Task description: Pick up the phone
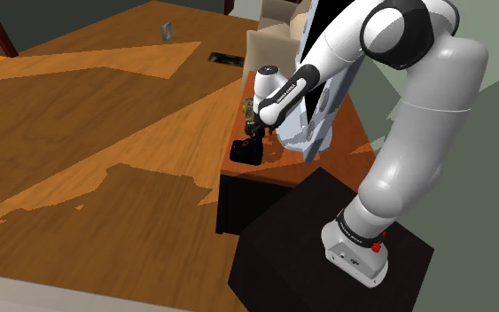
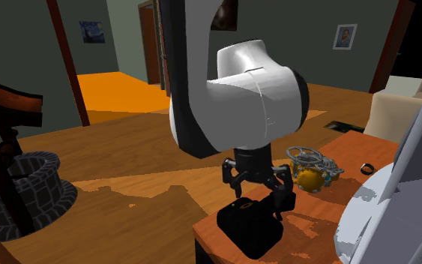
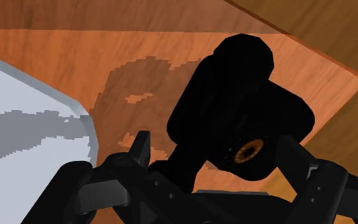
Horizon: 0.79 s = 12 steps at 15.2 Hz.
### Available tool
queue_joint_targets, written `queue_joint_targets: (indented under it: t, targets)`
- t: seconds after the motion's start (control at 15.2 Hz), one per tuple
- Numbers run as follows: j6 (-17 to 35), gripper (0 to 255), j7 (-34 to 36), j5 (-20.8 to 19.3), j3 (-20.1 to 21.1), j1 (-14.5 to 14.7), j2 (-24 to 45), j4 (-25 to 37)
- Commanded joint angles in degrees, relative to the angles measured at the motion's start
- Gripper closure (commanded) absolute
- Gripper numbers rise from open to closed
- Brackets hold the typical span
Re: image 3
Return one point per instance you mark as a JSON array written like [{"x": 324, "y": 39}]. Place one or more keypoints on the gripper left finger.
[{"x": 135, "y": 183}]

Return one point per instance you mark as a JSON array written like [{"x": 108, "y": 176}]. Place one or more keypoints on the orange wooden table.
[{"x": 73, "y": 52}]

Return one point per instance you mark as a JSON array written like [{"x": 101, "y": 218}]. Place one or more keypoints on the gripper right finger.
[{"x": 321, "y": 186}]

